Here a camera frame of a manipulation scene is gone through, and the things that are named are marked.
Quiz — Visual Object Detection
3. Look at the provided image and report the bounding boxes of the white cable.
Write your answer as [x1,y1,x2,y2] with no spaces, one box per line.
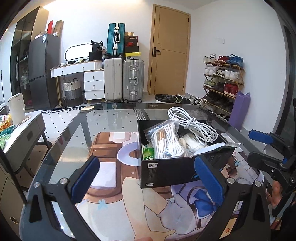
[167,106,218,145]

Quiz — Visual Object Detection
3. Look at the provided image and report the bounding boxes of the bagged white rope bundle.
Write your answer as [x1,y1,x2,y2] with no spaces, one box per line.
[144,119,193,160]

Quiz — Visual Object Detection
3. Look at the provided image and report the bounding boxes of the green white snack packet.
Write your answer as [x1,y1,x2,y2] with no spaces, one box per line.
[142,143,154,160]

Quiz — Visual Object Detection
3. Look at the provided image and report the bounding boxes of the white foam wrap packet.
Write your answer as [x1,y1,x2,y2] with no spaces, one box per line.
[188,142,242,158]

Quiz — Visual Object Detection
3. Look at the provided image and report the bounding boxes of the white plush toy keychain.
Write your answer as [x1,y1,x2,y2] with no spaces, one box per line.
[180,133,206,153]

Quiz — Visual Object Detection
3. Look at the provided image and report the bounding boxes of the person's right hand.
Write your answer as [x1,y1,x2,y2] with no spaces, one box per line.
[266,180,282,208]

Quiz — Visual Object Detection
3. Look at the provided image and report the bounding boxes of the purple bag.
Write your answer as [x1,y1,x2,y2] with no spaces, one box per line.
[228,91,251,131]

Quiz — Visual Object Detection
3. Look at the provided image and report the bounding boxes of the anime print table mat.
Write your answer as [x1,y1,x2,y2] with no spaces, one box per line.
[74,131,273,241]

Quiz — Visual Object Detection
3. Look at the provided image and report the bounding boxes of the black storage box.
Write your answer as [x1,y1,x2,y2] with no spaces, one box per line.
[137,120,235,188]

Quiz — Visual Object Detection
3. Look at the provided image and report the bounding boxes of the shoe rack with shoes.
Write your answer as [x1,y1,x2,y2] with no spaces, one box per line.
[202,54,245,122]

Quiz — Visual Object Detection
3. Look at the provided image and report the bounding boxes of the grey side cabinet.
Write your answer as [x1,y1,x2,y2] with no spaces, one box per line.
[4,110,52,174]

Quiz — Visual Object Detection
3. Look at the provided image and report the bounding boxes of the shoes on floor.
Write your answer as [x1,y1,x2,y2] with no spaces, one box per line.
[176,95,205,106]

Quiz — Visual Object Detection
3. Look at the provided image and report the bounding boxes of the woven laundry basket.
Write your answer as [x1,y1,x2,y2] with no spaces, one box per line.
[62,78,83,107]

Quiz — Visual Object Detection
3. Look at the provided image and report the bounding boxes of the white trash bin black liner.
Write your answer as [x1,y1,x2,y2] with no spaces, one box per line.
[154,94,178,103]

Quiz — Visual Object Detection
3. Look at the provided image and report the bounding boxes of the white dressing desk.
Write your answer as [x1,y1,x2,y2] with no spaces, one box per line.
[51,60,105,100]

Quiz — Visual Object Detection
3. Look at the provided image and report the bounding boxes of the white hard suitcase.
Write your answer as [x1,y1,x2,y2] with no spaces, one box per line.
[104,58,122,101]

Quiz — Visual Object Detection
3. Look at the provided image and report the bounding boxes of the silver hard suitcase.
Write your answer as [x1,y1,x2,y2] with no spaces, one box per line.
[122,59,144,102]

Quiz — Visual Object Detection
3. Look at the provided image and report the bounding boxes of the black handbag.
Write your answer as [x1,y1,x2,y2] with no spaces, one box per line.
[89,40,103,61]

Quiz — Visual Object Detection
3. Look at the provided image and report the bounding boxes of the wooden door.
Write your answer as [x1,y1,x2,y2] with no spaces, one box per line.
[147,4,191,95]

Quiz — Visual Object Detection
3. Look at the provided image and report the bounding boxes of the black refrigerator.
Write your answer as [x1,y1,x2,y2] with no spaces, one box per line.
[28,34,61,110]

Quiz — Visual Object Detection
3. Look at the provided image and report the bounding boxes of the stack of shoe boxes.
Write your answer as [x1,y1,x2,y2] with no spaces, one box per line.
[125,32,141,59]

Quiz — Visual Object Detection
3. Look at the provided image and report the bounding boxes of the teal hard suitcase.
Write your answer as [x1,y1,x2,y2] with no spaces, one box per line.
[107,23,125,56]

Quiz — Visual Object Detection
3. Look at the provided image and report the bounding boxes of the oval mirror black frame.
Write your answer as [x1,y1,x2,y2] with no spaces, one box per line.
[64,43,92,61]

